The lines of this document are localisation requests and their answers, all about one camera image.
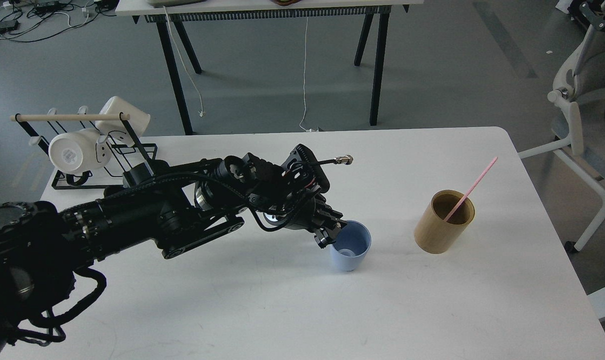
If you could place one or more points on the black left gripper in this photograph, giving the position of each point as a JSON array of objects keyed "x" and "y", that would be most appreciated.
[{"x": 295, "y": 198}]

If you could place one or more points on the blue plastic cup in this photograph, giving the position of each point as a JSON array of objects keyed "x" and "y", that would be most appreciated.
[{"x": 351, "y": 246}]

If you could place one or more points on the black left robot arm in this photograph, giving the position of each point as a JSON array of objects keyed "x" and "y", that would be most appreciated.
[{"x": 46, "y": 255}]

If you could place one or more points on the white cup on rack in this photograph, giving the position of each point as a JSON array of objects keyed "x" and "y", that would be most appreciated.
[{"x": 139, "y": 120}]

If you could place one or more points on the bamboo cylinder holder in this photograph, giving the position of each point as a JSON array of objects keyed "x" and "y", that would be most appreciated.
[{"x": 435, "y": 232}]

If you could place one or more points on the white mug with face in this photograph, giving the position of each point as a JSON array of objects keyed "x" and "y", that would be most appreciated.
[{"x": 79, "y": 151}]

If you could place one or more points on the white office chair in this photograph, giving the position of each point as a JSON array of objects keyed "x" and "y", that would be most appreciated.
[{"x": 578, "y": 91}]

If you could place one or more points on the black wire cup rack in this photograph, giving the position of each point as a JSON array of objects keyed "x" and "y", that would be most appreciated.
[{"x": 73, "y": 181}]

